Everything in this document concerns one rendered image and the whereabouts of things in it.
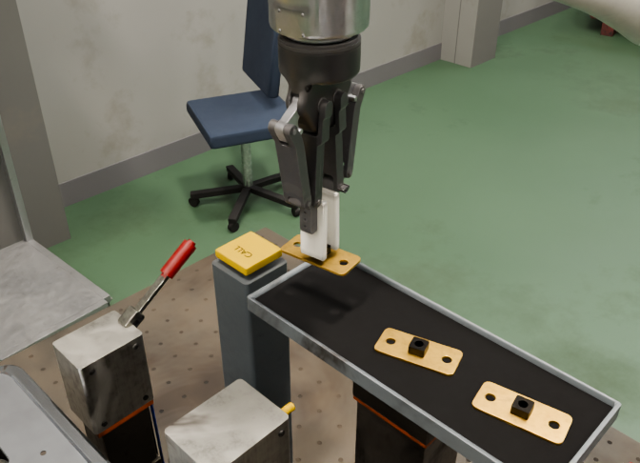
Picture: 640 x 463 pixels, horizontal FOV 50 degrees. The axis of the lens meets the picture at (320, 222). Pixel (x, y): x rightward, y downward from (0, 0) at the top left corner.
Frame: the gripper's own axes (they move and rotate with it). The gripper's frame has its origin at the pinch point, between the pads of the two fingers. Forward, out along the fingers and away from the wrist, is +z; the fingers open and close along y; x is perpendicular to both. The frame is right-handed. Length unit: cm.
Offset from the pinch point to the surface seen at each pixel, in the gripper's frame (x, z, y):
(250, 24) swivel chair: -163, 50, -182
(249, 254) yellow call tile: -11.8, 9.8, -1.7
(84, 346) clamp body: -25.5, 19.7, 14.4
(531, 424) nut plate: 26.2, 9.5, 4.6
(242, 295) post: -10.7, 13.8, 1.2
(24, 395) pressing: -30.6, 25.7, 21.0
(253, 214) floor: -142, 126, -151
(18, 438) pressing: -25.4, 25.7, 25.5
